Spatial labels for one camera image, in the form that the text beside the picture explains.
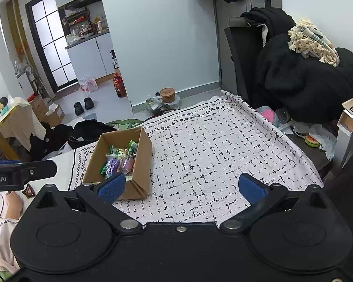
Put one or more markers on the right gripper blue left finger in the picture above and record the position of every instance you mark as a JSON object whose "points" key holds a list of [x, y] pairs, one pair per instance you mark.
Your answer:
{"points": [[100, 198]]}

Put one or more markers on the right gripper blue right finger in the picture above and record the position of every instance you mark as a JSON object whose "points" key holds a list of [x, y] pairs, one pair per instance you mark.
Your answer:
{"points": [[262, 199]]}

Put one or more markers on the purple snack box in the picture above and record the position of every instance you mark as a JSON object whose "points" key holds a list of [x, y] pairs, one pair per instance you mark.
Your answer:
{"points": [[111, 167]]}

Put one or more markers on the purple round snack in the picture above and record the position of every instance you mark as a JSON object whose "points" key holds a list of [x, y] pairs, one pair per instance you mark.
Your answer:
{"points": [[127, 165]]}

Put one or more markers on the green biscuit packet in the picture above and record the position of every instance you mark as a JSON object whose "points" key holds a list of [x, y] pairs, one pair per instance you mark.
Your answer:
{"points": [[117, 153]]}

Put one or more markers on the light green snack packet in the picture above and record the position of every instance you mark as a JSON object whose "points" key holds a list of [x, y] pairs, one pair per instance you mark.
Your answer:
{"points": [[132, 148]]}

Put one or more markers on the brown cardboard box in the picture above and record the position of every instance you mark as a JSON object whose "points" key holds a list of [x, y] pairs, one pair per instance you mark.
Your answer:
{"points": [[138, 187]]}

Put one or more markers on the black clothes pile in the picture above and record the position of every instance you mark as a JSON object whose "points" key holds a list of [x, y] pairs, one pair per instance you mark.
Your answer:
{"points": [[83, 133]]}

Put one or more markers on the watermelon plush toy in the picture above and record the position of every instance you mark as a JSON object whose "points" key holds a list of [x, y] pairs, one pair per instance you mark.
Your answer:
{"points": [[310, 141]]}

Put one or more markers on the white black patterned tablecloth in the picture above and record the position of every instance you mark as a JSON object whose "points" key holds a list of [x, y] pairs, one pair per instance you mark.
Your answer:
{"points": [[198, 155]]}

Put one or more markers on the green cartoon rug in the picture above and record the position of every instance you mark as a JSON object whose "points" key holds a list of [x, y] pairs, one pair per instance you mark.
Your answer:
{"points": [[125, 124]]}

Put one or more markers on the open cardboard box floor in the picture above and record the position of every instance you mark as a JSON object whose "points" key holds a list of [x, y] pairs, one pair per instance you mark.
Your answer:
{"points": [[53, 114]]}

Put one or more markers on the white plastic bag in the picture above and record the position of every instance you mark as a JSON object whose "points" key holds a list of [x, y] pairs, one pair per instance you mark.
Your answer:
{"points": [[319, 133]]}

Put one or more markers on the left black slipper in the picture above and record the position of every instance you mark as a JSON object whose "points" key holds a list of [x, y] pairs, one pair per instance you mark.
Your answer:
{"points": [[78, 109]]}

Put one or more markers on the black slipper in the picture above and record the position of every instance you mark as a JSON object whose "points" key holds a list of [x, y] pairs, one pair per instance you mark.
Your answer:
{"points": [[88, 103], [78, 109]]}

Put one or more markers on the right black slipper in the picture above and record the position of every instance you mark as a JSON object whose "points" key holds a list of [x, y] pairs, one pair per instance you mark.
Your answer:
{"points": [[88, 103]]}

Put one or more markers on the clear bag with items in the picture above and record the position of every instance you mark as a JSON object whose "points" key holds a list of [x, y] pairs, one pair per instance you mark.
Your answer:
{"points": [[155, 105]]}

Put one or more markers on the white side table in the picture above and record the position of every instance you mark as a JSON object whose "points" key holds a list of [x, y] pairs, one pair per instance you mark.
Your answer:
{"points": [[344, 145]]}

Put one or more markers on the pink plastic bag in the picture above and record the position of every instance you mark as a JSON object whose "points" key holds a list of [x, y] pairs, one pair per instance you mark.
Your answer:
{"points": [[87, 84]]}

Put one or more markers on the red oil bottle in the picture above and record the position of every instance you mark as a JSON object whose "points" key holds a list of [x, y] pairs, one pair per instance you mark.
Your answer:
{"points": [[119, 86]]}

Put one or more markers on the black fleece blanket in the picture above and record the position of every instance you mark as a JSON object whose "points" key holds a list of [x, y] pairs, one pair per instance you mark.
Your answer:
{"points": [[309, 90]]}

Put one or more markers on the cork lid glass jar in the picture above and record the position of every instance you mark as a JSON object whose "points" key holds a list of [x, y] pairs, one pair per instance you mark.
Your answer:
{"points": [[170, 99]]}

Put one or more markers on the black spray bottle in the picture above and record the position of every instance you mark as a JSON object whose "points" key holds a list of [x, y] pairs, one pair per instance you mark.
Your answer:
{"points": [[114, 59]]}

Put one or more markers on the black chair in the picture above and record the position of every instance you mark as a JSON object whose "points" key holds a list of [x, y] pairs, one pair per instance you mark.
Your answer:
{"points": [[245, 44]]}

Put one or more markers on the beige fringed cloth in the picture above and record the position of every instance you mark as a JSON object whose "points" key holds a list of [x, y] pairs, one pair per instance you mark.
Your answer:
{"points": [[308, 40]]}

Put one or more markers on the white kitchen cabinet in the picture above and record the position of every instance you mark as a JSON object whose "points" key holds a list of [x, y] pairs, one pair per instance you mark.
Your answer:
{"points": [[89, 44]]}

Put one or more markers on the grey door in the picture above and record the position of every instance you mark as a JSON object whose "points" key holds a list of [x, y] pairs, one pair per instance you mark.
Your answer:
{"points": [[228, 15]]}

